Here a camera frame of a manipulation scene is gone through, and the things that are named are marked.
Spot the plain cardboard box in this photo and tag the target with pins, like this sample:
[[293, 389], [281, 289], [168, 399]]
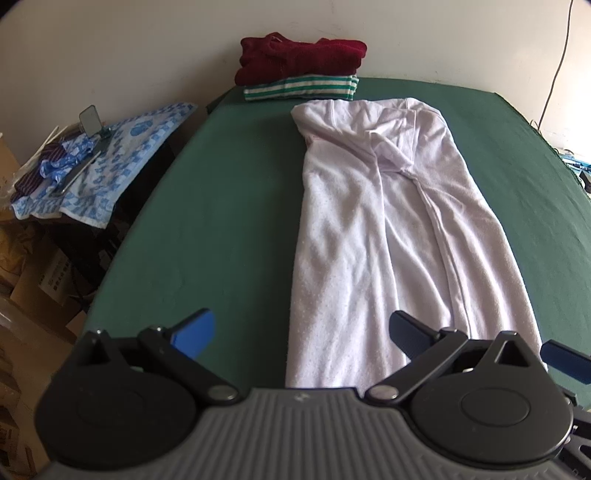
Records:
[[9, 161]]

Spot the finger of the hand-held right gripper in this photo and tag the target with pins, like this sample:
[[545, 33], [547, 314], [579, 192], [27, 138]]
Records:
[[584, 417], [568, 364]]

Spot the green white striped shirt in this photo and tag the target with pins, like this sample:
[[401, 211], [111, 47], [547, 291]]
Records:
[[300, 87]]

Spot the crumpled blue plastic bag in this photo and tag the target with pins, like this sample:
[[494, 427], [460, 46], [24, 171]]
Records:
[[69, 150]]

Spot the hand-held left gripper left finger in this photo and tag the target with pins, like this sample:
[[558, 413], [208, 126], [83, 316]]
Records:
[[196, 330]]

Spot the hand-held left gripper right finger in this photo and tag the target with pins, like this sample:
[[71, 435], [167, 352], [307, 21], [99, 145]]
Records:
[[408, 333]]

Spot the maroon knit sweater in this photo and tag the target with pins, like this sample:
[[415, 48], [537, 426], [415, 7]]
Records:
[[295, 57]]

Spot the dark striped cloth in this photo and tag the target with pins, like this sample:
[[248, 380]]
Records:
[[32, 182]]

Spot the small standing mirror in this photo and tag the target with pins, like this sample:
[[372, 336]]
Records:
[[87, 119]]

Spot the stack of cardboard boxes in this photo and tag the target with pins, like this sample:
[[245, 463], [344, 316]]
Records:
[[18, 406]]

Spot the blue patterned cloth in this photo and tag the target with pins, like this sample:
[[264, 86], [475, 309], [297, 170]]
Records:
[[134, 138]]

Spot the blue plastic items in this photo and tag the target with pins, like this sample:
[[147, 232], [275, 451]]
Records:
[[577, 162]]

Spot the green tablecloth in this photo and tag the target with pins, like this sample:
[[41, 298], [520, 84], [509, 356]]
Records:
[[221, 207]]

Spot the printed cardboard box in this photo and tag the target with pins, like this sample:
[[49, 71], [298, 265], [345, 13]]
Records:
[[39, 277]]

